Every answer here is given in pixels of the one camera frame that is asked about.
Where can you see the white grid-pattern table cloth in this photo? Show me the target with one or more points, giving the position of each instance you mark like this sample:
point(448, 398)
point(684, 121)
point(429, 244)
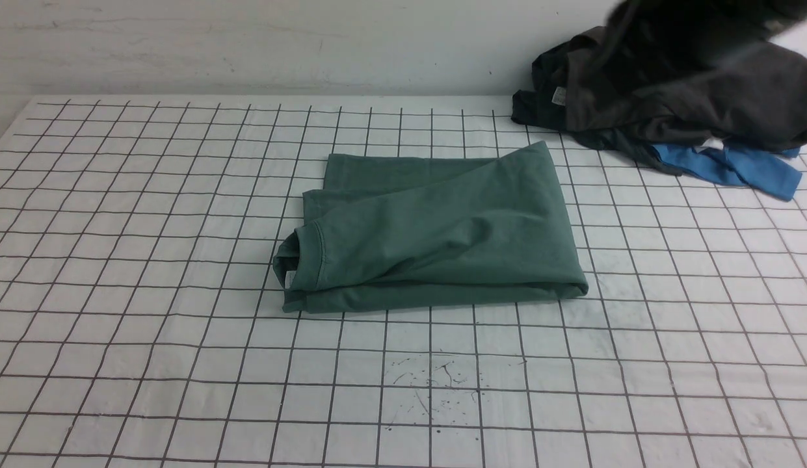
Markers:
point(141, 325)

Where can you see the dark grey garment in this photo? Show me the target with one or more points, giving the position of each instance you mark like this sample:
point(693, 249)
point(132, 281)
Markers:
point(759, 101)

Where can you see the blue garment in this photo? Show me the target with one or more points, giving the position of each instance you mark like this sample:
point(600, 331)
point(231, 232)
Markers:
point(736, 167)

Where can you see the green long-sleeved shirt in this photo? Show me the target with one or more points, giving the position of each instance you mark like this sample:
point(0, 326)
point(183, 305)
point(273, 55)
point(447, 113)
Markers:
point(408, 233)

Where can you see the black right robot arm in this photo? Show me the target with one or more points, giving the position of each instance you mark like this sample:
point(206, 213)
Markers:
point(654, 42)

